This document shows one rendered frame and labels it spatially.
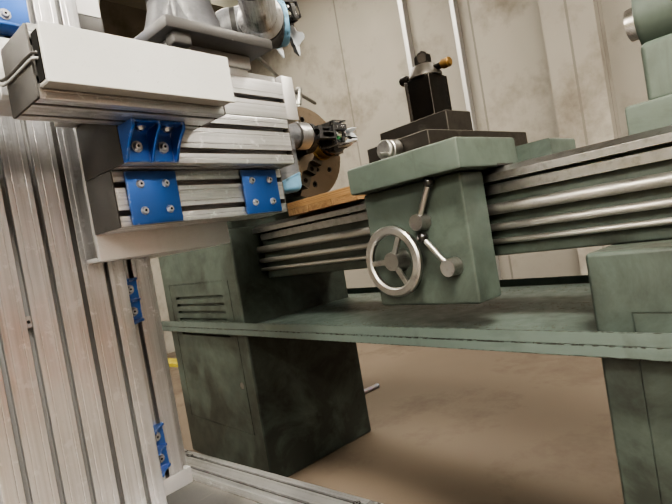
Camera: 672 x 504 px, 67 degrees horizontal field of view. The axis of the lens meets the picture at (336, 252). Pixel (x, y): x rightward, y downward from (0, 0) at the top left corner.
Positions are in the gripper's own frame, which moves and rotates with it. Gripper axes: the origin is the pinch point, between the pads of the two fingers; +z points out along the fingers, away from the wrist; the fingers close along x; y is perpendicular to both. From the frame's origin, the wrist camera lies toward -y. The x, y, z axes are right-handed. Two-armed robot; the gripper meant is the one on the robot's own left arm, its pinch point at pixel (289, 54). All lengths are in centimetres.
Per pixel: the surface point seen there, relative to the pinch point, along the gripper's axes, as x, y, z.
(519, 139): 11, 62, 47
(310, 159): -6.9, 1.4, 34.0
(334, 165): 8.8, -5.2, 38.3
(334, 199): -24, 24, 47
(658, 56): -11, 101, 38
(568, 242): -23, 83, 66
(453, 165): -36, 71, 45
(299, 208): -24, 9, 47
